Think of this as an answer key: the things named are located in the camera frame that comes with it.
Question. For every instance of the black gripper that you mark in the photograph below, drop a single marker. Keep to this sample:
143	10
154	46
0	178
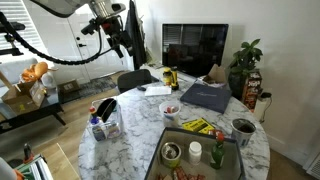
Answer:
111	28

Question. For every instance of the clear plastic cup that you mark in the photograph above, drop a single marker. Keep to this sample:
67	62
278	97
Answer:
170	115

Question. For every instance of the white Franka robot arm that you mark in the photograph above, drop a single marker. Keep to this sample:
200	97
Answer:
60	6

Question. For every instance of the clear storage container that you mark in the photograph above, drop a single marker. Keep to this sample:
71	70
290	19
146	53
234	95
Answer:
115	128

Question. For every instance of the dark hanging jacket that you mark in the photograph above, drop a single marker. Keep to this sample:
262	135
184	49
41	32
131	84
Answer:
136	36

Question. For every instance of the white door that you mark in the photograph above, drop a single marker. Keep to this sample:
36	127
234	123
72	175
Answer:
91	60

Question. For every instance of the dark grey chair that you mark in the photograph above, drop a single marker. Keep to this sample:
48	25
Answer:
133	80

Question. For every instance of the black remote control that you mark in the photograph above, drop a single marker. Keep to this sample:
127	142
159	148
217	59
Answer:
141	88

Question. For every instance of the grey patterned rug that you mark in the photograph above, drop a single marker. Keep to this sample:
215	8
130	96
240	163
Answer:
96	86

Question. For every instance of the yellow lidded jar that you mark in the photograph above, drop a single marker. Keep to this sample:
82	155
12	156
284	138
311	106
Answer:
167	77

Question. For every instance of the white paper sheet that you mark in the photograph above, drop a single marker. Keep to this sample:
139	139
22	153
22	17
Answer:
158	91

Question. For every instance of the black and yellow bottle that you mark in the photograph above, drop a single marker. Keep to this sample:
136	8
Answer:
174	79

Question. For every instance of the black oval item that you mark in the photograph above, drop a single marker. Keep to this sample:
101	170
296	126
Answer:
106	108

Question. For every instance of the small cardboard box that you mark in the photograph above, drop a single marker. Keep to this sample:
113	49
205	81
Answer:
68	86

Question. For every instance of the black flat screen television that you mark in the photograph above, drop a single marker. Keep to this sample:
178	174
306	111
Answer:
195	48

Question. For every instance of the red cap sauce bottle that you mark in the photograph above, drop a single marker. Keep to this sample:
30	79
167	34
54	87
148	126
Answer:
93	112

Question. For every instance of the red label spice jar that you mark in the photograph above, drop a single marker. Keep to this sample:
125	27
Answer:
172	109

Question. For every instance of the purple packet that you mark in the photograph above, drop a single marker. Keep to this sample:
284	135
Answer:
114	130

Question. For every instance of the blue cap plastic bottle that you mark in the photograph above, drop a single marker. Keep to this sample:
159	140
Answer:
96	130

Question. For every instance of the orange stuffed toy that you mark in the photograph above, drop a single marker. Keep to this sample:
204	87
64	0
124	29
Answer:
35	71

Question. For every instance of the brown paper bag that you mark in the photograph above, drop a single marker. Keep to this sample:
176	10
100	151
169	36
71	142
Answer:
216	75

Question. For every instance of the navy blue flat box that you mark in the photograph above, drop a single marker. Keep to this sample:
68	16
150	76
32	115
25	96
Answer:
206	97

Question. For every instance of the white window blinds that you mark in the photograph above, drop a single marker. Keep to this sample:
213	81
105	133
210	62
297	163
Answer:
21	20

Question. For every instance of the yellow and black booklet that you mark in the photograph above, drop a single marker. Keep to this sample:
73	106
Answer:
198	125

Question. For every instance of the open cardboard box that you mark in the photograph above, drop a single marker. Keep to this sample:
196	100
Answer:
23	98

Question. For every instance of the black low bench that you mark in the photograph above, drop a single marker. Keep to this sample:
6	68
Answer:
30	113

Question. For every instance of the open metal can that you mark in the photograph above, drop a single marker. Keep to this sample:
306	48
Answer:
171	155

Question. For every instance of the green potted plant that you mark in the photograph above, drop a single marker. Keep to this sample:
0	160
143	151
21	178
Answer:
245	61

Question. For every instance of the white pill bottle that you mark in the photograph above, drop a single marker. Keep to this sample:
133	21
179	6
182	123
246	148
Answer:
195	153

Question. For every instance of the red game box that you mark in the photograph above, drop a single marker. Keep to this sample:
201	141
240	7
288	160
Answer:
251	90

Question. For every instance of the red snack packets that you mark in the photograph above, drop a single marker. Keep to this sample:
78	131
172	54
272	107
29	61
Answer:
181	175

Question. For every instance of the green bottle with red cap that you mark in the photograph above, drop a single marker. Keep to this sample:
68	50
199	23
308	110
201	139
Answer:
217	155

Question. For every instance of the white appliance with black top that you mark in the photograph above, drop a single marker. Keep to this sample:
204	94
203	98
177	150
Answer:
261	108

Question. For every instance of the green and white box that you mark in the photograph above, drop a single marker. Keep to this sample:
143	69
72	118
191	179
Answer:
35	170

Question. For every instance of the white floor vent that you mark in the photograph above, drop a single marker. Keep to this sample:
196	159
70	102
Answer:
314	166

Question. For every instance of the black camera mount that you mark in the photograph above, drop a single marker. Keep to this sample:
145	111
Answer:
10	36

